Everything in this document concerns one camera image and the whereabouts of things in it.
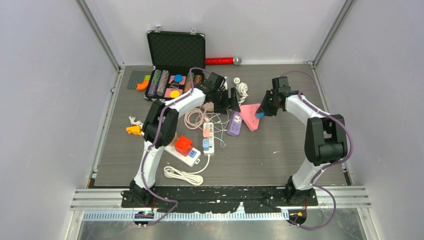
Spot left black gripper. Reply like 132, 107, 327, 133
212, 87, 240, 115

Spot blue plug adapter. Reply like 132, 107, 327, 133
255, 112, 265, 119

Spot pink small charger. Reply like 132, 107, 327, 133
203, 127, 214, 138

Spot light blue charger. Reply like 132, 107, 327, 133
202, 138, 212, 152

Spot red cube socket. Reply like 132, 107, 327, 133
174, 135, 193, 157

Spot tan cube socket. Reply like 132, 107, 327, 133
169, 133, 179, 146

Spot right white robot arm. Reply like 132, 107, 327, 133
256, 76, 348, 205

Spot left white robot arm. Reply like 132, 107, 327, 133
129, 72, 240, 207

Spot yellow plug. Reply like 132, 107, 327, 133
126, 125, 143, 136

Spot pink power strip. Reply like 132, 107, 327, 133
239, 103, 261, 132

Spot purple power strip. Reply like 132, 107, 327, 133
227, 111, 243, 137

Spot round pink socket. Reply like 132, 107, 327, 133
201, 102, 214, 113

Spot small white power strip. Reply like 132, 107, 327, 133
202, 122, 215, 156

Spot red glitter microphone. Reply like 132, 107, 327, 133
205, 56, 242, 66

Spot long white colourful power strip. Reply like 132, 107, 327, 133
126, 116, 201, 167

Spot black poker chip case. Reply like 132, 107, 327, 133
144, 26, 206, 101

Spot orange toy block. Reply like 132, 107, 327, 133
135, 75, 151, 91

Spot grey building baseplate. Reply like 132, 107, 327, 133
126, 70, 151, 90

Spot white coiled cable with plug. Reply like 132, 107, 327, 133
233, 77, 249, 104

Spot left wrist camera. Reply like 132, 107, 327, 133
221, 76, 228, 90

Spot pink coiled cable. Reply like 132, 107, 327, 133
184, 107, 233, 132

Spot white bundled power cord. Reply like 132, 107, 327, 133
163, 153, 212, 186

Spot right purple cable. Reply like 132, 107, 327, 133
279, 70, 355, 231

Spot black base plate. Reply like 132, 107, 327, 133
120, 185, 318, 214

